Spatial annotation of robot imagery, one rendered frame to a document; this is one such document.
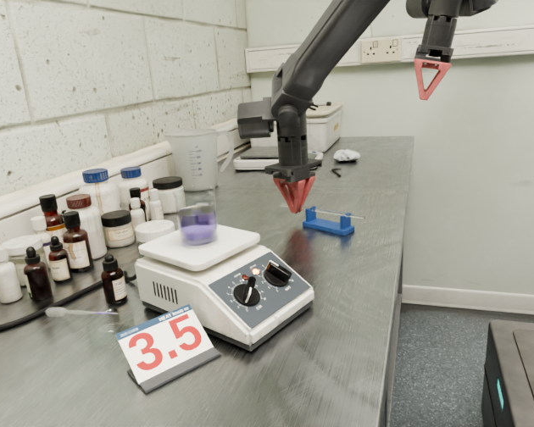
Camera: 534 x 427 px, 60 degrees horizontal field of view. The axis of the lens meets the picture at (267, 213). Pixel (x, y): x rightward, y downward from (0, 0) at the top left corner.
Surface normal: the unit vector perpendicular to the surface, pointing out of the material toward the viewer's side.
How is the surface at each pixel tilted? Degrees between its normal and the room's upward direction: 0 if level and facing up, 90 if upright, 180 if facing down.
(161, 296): 90
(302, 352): 0
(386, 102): 90
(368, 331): 0
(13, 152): 90
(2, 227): 90
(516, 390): 0
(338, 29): 135
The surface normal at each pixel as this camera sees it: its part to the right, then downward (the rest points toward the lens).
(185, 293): -0.62, 0.28
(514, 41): -0.31, 0.31
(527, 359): -0.07, -0.95
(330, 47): -0.07, 0.89
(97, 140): 0.95, 0.04
